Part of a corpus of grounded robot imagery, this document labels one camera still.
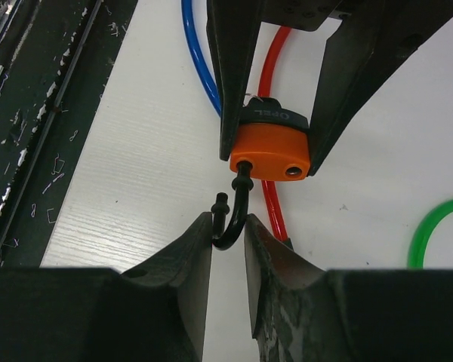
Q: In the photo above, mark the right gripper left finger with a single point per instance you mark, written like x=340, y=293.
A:
x=155, y=311

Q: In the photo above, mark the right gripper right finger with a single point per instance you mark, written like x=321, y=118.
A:
x=299, y=312

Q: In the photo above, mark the blue cable lock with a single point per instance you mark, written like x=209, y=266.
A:
x=196, y=54

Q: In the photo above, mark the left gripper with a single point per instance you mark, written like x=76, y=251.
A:
x=373, y=40

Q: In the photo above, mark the orange padlock with keys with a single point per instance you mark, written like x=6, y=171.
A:
x=271, y=145

